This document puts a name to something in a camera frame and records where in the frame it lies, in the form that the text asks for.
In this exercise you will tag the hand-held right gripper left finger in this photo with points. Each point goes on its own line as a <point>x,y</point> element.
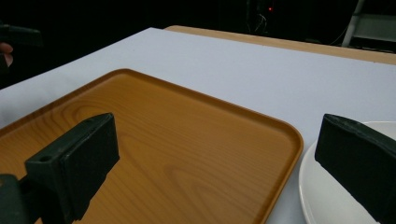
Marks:
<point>84,158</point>

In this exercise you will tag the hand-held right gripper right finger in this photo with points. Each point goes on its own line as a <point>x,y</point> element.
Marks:
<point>358,152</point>

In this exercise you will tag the white plate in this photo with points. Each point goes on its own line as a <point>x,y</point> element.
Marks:
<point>327,196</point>

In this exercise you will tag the wooden tray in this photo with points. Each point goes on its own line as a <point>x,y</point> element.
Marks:
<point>186,140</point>

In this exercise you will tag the metal stand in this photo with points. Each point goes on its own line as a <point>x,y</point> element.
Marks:
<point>367,26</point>

